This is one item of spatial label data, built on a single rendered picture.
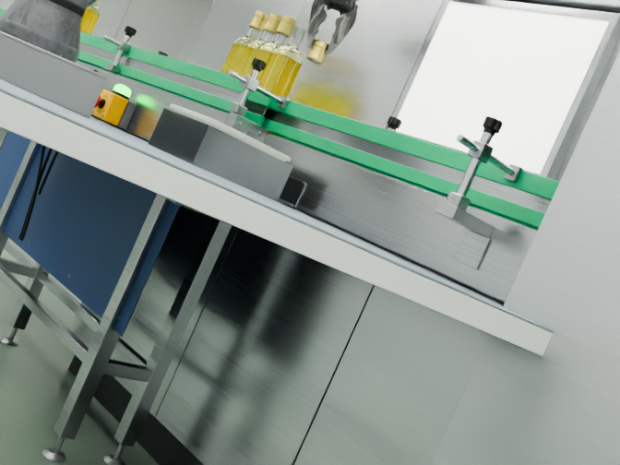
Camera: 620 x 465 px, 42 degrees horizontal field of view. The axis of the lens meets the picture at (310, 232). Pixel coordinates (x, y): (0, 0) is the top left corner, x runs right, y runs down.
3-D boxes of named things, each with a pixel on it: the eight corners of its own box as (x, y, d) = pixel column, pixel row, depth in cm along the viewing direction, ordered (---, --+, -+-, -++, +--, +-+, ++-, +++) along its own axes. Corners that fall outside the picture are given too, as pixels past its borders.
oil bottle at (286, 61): (270, 137, 192) (307, 53, 192) (254, 128, 189) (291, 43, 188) (257, 132, 197) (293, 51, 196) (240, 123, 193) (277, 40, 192)
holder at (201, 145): (296, 209, 166) (312, 174, 166) (192, 164, 147) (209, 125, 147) (248, 188, 179) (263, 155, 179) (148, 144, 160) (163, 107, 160)
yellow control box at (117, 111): (125, 131, 203) (137, 104, 203) (100, 120, 198) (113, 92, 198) (113, 125, 208) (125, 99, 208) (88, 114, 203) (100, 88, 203)
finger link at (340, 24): (325, 50, 171) (335, 6, 171) (326, 55, 177) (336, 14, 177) (339, 53, 171) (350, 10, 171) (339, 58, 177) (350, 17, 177)
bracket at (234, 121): (257, 160, 179) (270, 130, 179) (225, 144, 173) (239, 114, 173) (248, 156, 182) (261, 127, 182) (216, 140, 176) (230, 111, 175)
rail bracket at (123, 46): (119, 77, 218) (139, 30, 217) (95, 65, 212) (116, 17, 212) (113, 74, 220) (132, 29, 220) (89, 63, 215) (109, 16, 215)
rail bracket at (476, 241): (483, 272, 134) (541, 147, 133) (424, 244, 122) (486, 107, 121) (461, 263, 137) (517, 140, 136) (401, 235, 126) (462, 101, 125)
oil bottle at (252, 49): (244, 127, 201) (280, 48, 201) (227, 119, 197) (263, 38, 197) (232, 123, 205) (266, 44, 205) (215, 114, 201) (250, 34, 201)
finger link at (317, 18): (295, 35, 172) (318, -3, 171) (297, 41, 178) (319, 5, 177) (308, 42, 172) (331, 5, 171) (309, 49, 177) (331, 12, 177)
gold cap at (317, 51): (306, 59, 179) (314, 41, 179) (321, 65, 179) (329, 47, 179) (305, 55, 175) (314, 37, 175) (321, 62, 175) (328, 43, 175)
